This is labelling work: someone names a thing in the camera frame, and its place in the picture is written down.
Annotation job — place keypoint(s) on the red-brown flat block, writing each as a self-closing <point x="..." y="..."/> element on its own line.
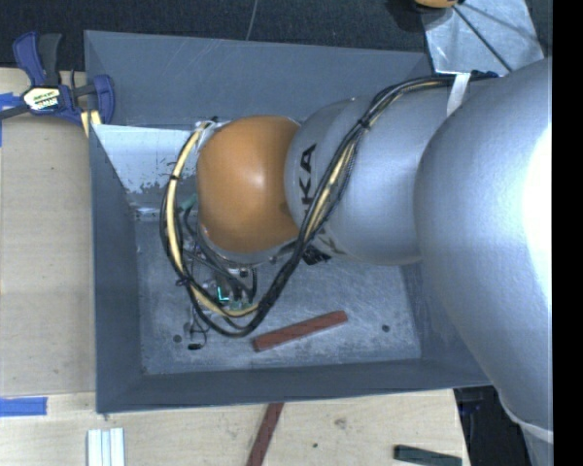
<point x="266" y="435"/>
<point x="301" y="330"/>

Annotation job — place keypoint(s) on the grey metal bin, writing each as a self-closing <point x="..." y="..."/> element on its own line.
<point x="126" y="284"/>

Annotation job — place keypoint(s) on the pale wood flat board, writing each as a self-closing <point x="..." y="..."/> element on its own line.
<point x="46" y="260"/>

